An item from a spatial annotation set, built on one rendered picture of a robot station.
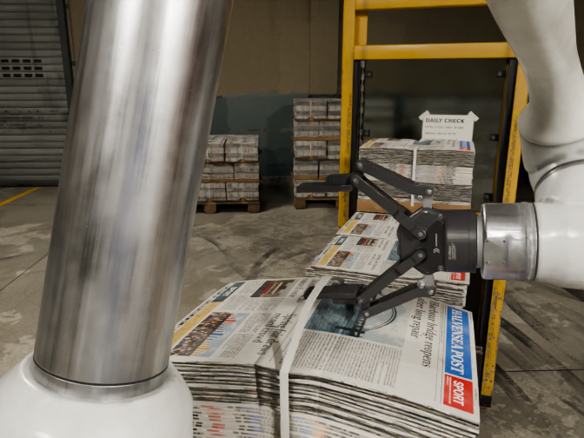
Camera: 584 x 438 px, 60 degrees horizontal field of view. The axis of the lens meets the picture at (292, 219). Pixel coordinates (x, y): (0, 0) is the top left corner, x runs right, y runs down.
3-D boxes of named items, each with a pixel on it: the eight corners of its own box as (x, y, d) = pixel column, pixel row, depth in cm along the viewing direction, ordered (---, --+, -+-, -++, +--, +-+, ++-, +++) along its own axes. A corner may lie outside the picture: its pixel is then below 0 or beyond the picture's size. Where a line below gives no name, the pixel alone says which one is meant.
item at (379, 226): (335, 236, 148) (335, 233, 148) (355, 213, 174) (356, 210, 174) (467, 249, 136) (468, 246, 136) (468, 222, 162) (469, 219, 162)
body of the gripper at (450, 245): (479, 213, 55) (393, 213, 58) (478, 286, 57) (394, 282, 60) (476, 199, 62) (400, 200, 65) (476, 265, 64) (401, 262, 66)
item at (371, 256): (310, 268, 123) (310, 264, 122) (339, 235, 149) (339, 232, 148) (468, 288, 111) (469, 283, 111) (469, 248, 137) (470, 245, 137)
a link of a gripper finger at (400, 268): (421, 238, 63) (429, 246, 63) (358, 291, 67) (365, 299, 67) (419, 247, 59) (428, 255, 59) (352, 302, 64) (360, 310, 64)
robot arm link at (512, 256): (534, 294, 54) (476, 291, 56) (524, 266, 63) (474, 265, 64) (538, 211, 52) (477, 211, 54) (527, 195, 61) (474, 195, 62)
